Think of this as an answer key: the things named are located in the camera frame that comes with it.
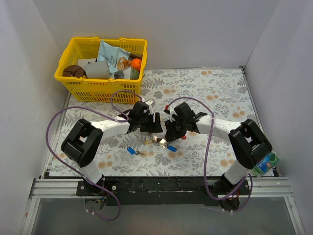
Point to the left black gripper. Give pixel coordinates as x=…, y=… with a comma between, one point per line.
x=151, y=123

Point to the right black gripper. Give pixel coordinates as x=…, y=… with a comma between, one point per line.
x=172, y=128

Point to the blue key tag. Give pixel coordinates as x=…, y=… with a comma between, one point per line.
x=132, y=151
x=171, y=148

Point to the yellow key tag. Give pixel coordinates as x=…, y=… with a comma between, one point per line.
x=147, y=142

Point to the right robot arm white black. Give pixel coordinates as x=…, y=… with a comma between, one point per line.
x=248, y=142

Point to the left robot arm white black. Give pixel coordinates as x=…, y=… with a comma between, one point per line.
x=82, y=143

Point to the loose blue key tag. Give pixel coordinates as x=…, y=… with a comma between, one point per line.
x=132, y=151

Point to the green item in basket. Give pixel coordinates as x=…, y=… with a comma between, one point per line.
x=134, y=74

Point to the yellow plastic basket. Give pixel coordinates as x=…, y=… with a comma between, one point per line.
x=119, y=88

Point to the orange fruit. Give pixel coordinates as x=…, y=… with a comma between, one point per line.
x=136, y=64

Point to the light blue snack bag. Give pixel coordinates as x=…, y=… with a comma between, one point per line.
x=116, y=57

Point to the grey paper cup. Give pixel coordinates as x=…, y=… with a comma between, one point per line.
x=97, y=70

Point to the brown round pastry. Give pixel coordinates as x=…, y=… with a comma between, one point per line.
x=74, y=71

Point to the white paper in basket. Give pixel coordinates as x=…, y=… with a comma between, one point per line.
x=83, y=62

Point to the green blue carton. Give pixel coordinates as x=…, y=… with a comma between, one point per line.
x=266, y=164

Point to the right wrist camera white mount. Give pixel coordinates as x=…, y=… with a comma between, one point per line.
x=171, y=114

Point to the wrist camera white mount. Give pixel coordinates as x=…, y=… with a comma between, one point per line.
x=171, y=114
x=150, y=103

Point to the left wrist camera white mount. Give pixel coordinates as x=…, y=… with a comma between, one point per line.
x=150, y=103

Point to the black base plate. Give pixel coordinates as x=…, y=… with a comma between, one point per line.
x=150, y=191

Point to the aluminium frame rail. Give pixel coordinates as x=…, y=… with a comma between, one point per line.
x=257, y=187

